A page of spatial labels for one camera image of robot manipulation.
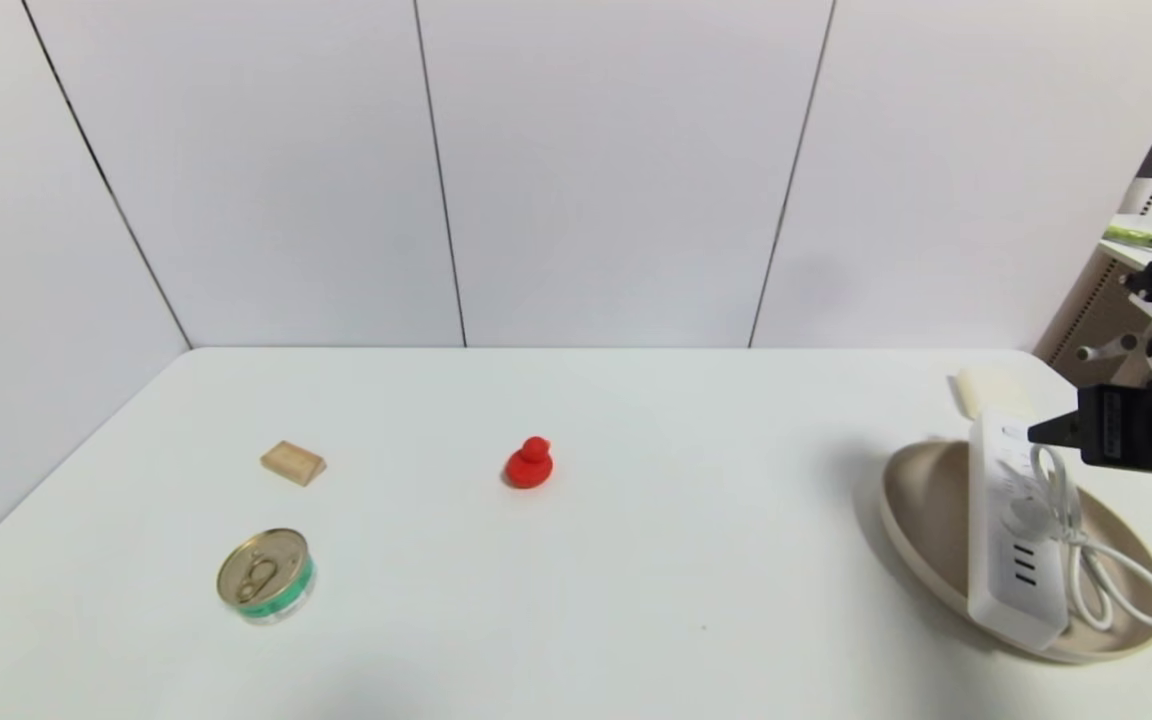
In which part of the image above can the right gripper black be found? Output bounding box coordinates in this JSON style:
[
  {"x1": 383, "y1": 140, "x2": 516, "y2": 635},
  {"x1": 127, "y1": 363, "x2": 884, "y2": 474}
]
[{"x1": 1027, "y1": 383, "x2": 1152, "y2": 480}]

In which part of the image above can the beige round plate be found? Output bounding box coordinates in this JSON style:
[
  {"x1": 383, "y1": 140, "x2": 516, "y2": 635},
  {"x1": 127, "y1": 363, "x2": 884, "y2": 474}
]
[{"x1": 880, "y1": 438, "x2": 1152, "y2": 665}]

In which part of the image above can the white soap bar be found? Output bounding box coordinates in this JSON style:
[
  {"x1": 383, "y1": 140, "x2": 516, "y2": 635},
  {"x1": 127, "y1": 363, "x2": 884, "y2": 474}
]
[{"x1": 955, "y1": 366, "x2": 1036, "y2": 421}]

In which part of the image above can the white side desk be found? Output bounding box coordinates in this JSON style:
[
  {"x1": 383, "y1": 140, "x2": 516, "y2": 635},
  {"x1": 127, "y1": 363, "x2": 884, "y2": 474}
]
[{"x1": 1074, "y1": 214, "x2": 1152, "y2": 401}]

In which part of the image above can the red rubber duck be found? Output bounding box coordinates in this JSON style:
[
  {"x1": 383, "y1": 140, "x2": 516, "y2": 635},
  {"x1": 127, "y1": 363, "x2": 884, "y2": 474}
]
[{"x1": 504, "y1": 435, "x2": 555, "y2": 490}]

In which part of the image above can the small wooden block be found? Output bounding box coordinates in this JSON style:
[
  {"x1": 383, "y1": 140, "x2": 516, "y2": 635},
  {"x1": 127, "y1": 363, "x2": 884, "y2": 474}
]
[{"x1": 260, "y1": 440, "x2": 327, "y2": 488}]

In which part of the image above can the tin can with green label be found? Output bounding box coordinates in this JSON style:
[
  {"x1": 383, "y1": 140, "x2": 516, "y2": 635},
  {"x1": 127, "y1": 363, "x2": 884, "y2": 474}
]
[{"x1": 216, "y1": 528, "x2": 316, "y2": 626}]

